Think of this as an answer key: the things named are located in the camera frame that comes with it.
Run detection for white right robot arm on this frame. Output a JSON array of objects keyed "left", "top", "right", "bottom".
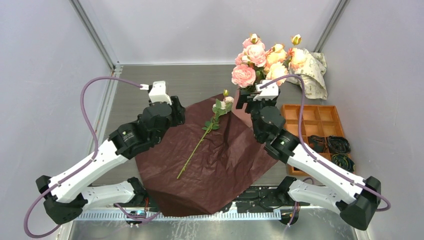
[{"left": 235, "top": 89, "right": 383, "bottom": 231}]

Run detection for pink cylindrical vase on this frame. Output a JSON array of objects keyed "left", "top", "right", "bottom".
[{"left": 231, "top": 94, "right": 252, "bottom": 128}]

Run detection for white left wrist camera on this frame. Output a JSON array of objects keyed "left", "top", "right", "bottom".
[{"left": 139, "top": 80, "right": 172, "bottom": 105}]

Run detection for orange wooden compartment tray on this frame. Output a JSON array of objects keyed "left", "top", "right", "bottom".
[{"left": 280, "top": 104, "right": 347, "bottom": 161}]

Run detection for rolled dark tie, yellow pattern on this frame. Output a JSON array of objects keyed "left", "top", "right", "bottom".
[{"left": 330, "top": 154, "right": 355, "bottom": 173}]

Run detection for pink white rose stems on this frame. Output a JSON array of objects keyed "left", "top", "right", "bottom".
[{"left": 231, "top": 43, "right": 267, "bottom": 91}]

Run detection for rolled dark tie, brown pattern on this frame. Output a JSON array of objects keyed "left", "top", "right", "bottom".
[{"left": 307, "top": 135, "right": 328, "bottom": 153}]

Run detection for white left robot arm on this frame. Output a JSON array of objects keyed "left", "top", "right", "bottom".
[{"left": 36, "top": 96, "right": 185, "bottom": 225}]

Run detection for aluminium frame rail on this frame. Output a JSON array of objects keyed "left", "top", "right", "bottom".
[{"left": 61, "top": 187, "right": 364, "bottom": 221}]

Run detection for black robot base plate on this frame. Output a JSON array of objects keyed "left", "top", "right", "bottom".
[{"left": 121, "top": 186, "right": 294, "bottom": 217}]

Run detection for pink rose stem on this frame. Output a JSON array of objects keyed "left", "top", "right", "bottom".
[{"left": 242, "top": 33, "right": 266, "bottom": 50}]

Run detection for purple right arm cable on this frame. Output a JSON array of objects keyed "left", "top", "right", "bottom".
[{"left": 258, "top": 73, "right": 392, "bottom": 226}]

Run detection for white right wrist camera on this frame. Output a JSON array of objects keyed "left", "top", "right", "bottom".
[{"left": 253, "top": 79, "right": 280, "bottom": 101}]

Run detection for rolled dark patterned tie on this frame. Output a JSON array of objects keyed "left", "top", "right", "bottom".
[{"left": 326, "top": 135, "right": 351, "bottom": 155}]

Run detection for peach double rose stem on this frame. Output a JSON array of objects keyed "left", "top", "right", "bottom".
[{"left": 264, "top": 43, "right": 289, "bottom": 80}]

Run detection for white rose stem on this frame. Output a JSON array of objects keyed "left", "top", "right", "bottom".
[{"left": 176, "top": 89, "right": 234, "bottom": 179}]

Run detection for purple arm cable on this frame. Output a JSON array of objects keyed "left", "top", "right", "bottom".
[
  {"left": 258, "top": 73, "right": 392, "bottom": 226},
  {"left": 23, "top": 76, "right": 162, "bottom": 239}
]

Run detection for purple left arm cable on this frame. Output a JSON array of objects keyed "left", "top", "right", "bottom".
[{"left": 23, "top": 76, "right": 162, "bottom": 239}]

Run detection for dark red wrapping paper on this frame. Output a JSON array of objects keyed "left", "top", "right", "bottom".
[{"left": 135, "top": 94, "right": 276, "bottom": 217}]

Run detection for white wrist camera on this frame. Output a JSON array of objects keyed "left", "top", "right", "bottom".
[
  {"left": 139, "top": 80, "right": 172, "bottom": 105},
  {"left": 253, "top": 79, "right": 280, "bottom": 101}
]

